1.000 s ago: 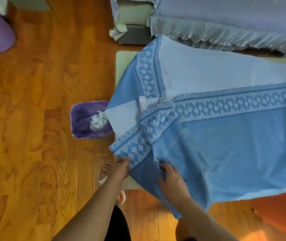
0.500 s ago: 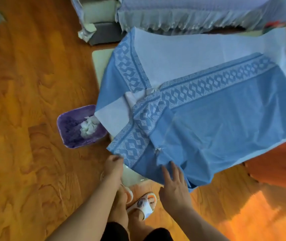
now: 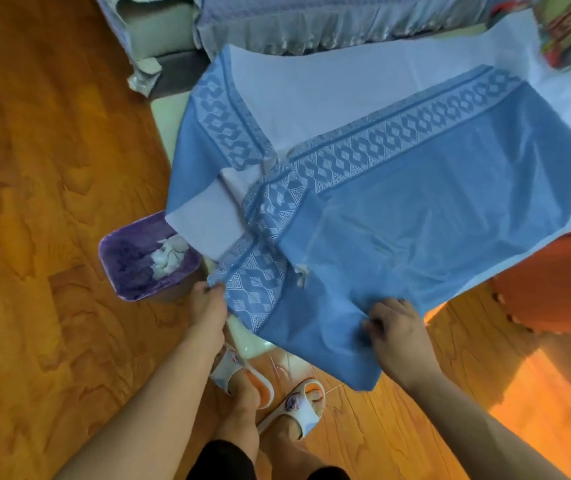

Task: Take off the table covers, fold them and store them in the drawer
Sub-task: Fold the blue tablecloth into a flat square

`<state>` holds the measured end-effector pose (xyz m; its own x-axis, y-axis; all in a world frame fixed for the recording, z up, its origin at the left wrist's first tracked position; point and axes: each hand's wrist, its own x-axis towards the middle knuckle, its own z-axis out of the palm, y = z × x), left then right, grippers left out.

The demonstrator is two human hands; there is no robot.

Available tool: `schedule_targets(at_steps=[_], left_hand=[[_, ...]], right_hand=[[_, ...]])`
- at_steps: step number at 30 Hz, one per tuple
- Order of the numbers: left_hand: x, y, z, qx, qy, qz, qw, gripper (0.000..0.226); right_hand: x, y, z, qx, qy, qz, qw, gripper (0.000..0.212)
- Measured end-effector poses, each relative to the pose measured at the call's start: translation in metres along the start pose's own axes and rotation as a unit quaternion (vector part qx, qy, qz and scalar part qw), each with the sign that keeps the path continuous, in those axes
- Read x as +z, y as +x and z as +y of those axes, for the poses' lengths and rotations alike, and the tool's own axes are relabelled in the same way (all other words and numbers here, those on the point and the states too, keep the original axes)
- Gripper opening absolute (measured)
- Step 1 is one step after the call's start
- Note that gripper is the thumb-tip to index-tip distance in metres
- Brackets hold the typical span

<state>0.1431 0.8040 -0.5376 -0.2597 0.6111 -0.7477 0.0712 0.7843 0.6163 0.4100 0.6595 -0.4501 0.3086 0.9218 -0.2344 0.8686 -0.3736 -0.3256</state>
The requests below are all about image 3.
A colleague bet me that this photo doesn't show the person's right hand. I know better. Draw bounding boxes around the person's right hand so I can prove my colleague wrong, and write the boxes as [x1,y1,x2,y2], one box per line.
[363,297,442,391]

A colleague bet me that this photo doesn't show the white slipper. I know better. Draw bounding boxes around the white slipper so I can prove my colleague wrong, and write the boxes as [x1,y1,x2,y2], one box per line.
[209,344,275,411]
[256,378,327,440]

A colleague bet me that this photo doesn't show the orange fabric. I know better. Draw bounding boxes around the orange fabric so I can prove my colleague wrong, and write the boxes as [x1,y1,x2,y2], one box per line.
[489,221,571,336]

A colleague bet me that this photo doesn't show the person's left hand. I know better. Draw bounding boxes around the person's left hand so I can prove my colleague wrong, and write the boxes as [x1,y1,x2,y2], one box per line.
[187,281,229,346]

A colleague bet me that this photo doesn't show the black shorts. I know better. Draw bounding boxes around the black shorts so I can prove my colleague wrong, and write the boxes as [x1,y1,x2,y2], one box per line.
[187,439,351,480]

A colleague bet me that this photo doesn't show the person's left forearm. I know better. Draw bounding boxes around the person's left forearm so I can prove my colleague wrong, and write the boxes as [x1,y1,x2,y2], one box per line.
[53,331,222,480]

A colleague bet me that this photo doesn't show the person's left leg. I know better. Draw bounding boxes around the person's left leg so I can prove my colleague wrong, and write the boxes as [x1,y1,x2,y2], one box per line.
[214,371,262,463]

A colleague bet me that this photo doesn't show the person's right leg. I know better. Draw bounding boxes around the person's right leg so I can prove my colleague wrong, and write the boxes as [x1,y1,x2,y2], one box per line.
[263,417,324,480]

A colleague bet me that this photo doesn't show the blue frilled bedspread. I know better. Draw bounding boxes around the blue frilled bedspread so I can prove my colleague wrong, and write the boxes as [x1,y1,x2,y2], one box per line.
[193,0,546,61]

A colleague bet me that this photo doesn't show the person's right forearm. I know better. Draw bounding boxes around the person's right forearm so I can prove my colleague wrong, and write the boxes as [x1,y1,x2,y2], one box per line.
[400,367,571,480]

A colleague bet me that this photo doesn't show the person's leg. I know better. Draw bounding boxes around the person's leg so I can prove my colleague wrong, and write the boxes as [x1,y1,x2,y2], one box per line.
[214,371,262,463]
[263,417,324,480]

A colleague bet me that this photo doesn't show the crumpled white tissue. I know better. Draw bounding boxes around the crumpled white tissue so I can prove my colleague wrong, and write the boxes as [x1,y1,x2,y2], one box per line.
[149,235,191,281]

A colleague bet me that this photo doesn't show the purple waste bin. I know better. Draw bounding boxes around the purple waste bin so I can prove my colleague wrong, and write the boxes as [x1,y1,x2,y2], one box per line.
[98,210,203,302]

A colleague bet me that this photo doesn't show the blue patterned cloth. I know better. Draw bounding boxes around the blue patterned cloth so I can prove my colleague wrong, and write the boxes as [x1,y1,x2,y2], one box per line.
[165,9,571,392]

